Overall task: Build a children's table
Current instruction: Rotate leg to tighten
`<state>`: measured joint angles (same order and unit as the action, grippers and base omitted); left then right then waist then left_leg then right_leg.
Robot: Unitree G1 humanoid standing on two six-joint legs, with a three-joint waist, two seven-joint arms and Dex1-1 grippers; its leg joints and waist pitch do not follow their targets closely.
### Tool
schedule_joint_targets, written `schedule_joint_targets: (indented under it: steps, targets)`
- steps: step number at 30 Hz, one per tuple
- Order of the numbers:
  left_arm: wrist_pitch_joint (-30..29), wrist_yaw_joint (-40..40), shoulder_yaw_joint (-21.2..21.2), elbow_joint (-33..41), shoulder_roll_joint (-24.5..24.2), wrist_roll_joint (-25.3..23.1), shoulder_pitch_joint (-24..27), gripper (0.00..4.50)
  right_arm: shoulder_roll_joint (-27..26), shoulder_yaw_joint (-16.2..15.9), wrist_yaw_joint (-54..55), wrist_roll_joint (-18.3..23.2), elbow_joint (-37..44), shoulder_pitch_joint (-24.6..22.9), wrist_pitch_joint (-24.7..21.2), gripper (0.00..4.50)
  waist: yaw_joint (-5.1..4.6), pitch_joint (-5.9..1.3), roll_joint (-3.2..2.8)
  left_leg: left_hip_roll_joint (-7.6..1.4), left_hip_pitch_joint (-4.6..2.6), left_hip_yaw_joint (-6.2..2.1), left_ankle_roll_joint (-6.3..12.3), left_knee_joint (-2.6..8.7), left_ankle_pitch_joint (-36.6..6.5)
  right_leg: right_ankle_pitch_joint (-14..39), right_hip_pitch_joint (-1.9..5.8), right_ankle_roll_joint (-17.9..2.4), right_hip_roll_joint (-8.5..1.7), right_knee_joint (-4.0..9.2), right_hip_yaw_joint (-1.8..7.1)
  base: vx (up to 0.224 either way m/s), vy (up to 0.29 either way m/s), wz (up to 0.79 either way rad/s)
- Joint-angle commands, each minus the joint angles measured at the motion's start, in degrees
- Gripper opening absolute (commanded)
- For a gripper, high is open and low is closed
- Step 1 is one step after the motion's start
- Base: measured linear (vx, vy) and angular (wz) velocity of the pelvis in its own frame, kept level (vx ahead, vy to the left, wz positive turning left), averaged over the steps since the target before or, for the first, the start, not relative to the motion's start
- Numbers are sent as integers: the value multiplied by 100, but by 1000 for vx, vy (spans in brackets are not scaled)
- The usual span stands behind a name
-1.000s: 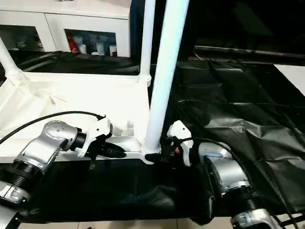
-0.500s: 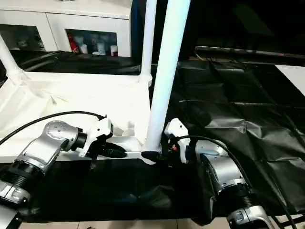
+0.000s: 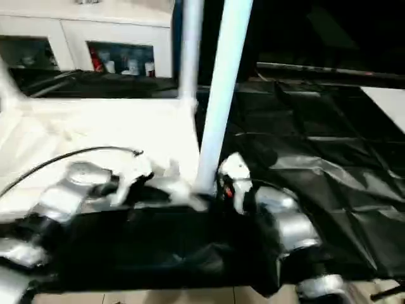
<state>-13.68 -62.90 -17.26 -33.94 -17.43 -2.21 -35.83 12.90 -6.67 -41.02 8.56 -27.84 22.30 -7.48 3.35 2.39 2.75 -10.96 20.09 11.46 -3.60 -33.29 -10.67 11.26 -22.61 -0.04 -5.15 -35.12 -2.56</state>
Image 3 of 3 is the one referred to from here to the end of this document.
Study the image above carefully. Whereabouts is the black work surface mat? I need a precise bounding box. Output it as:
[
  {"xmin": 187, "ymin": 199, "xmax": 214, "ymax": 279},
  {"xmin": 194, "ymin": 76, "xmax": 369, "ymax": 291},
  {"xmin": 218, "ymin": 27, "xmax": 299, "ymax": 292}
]
[{"xmin": 0, "ymin": 68, "xmax": 405, "ymax": 298}]

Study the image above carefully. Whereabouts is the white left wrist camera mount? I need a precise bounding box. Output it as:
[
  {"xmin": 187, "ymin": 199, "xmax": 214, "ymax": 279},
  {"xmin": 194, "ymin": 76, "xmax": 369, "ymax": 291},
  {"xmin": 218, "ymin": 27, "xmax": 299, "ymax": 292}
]
[{"xmin": 110, "ymin": 156, "xmax": 155, "ymax": 206}]

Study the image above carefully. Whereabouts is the white glass-door cabinet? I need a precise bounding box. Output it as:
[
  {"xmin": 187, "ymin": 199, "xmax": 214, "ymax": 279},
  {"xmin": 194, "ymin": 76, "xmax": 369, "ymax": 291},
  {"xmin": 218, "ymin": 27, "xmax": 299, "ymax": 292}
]
[{"xmin": 0, "ymin": 0, "xmax": 175, "ymax": 79}]

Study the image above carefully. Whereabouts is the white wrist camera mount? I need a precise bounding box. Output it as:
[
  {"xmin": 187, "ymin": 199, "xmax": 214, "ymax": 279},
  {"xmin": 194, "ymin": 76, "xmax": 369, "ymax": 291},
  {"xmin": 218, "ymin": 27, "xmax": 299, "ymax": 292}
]
[
  {"xmin": 110, "ymin": 156, "xmax": 155, "ymax": 206},
  {"xmin": 219, "ymin": 151, "xmax": 253, "ymax": 215}
]

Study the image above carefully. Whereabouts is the black backdrop cloth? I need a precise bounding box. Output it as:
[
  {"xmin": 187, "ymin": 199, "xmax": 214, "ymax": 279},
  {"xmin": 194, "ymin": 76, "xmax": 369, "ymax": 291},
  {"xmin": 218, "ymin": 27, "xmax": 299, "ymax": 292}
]
[{"xmin": 196, "ymin": 0, "xmax": 405, "ymax": 83}]

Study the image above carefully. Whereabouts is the white plastic table top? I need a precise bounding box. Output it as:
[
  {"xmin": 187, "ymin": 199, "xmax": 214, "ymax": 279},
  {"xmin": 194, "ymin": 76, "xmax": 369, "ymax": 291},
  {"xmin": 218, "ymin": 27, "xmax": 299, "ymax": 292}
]
[{"xmin": 0, "ymin": 96, "xmax": 212, "ymax": 223}]

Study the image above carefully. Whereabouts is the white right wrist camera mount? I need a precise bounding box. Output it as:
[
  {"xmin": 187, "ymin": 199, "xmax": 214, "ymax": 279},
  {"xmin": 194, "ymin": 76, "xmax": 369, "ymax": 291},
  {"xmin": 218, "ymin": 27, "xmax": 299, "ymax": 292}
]
[{"xmin": 219, "ymin": 151, "xmax": 253, "ymax": 215}]

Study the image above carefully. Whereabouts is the black left wrist camera cable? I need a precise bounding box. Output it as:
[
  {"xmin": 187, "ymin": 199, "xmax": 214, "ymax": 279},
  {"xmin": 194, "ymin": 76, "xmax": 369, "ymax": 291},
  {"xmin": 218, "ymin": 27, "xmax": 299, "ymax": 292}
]
[{"xmin": 0, "ymin": 146, "xmax": 144, "ymax": 198}]

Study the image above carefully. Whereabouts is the patterned jar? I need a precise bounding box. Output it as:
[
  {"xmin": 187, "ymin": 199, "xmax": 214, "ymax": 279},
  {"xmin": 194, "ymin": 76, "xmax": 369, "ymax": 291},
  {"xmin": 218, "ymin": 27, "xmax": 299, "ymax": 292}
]
[{"xmin": 126, "ymin": 58, "xmax": 140, "ymax": 76}]

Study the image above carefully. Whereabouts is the dark grey tube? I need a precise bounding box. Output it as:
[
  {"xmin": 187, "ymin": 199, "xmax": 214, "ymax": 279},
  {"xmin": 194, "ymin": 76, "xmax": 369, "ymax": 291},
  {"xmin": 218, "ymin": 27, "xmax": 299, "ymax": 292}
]
[{"xmin": 255, "ymin": 61, "xmax": 405, "ymax": 80}]

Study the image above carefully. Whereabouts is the red white bottle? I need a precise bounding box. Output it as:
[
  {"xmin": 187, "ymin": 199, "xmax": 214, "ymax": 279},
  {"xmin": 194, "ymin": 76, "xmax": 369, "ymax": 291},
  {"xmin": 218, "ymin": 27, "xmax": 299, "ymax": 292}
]
[{"xmin": 90, "ymin": 47, "xmax": 105, "ymax": 73}]

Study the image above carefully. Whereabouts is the white plastic table leg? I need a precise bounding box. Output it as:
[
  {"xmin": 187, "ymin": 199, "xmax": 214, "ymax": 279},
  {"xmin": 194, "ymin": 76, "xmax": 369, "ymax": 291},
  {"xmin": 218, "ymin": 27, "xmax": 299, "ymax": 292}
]
[
  {"xmin": 194, "ymin": 0, "xmax": 254, "ymax": 196},
  {"xmin": 0, "ymin": 61, "xmax": 23, "ymax": 106},
  {"xmin": 176, "ymin": 0, "xmax": 204, "ymax": 109}
]

